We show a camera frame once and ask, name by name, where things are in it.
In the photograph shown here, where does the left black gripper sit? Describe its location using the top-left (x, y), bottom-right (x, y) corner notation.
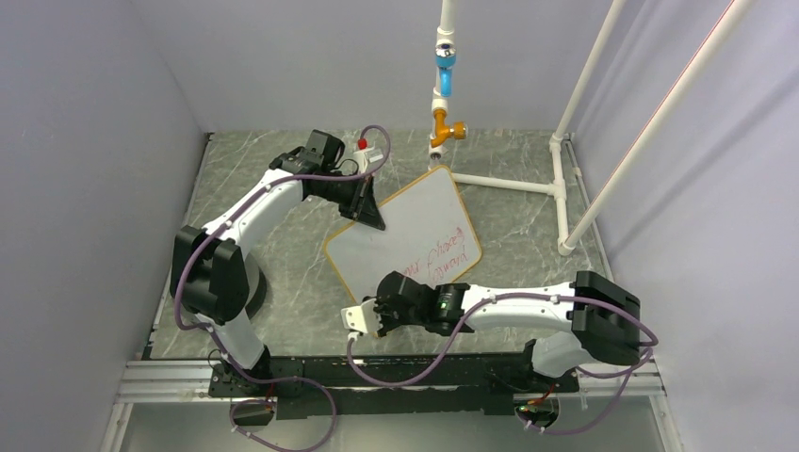
top-left (314, 169), bottom-right (386, 231)

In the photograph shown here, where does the yellow framed whiteboard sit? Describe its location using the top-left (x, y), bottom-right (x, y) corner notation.
top-left (324, 166), bottom-right (482, 304)

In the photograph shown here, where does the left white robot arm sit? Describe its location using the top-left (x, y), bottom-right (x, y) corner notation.
top-left (170, 130), bottom-right (392, 396)

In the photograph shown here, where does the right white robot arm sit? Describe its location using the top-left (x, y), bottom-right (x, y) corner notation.
top-left (372, 271), bottom-right (642, 391)

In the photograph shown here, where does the orange faucet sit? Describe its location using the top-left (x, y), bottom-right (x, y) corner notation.
top-left (430, 107), bottom-right (468, 148)

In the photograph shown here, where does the blue pipe valve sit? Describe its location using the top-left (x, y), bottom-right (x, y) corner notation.
top-left (434, 40), bottom-right (457, 98)

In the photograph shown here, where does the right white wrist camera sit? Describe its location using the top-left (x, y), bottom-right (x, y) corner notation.
top-left (340, 298), bottom-right (383, 340)

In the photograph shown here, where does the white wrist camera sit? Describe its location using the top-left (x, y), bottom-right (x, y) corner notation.
top-left (352, 137), bottom-right (383, 173)
top-left (340, 298), bottom-right (383, 340)

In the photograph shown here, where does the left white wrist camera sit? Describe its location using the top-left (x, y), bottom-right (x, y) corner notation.
top-left (352, 137), bottom-right (383, 173)

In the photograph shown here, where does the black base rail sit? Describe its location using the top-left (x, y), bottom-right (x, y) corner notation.
top-left (208, 351), bottom-right (579, 420)

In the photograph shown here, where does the white pvc pipe frame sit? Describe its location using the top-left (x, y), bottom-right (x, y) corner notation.
top-left (426, 0), bottom-right (759, 257)

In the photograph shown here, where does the aluminium frame rail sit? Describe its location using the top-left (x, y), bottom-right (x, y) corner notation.
top-left (116, 360), bottom-right (666, 404)

